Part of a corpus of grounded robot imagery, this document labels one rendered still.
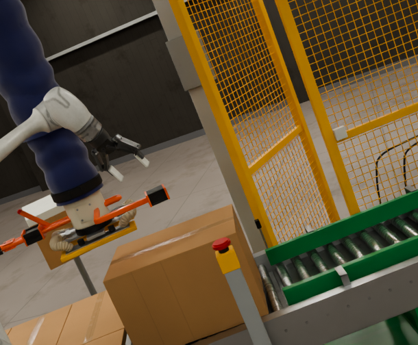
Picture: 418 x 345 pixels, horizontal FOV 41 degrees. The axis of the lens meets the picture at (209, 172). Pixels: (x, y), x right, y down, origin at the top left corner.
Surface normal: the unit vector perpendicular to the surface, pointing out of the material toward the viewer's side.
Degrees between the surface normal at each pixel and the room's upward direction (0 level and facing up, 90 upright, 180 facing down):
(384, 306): 90
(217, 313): 90
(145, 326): 90
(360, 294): 90
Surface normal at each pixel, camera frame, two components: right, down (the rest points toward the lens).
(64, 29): -0.22, 0.32
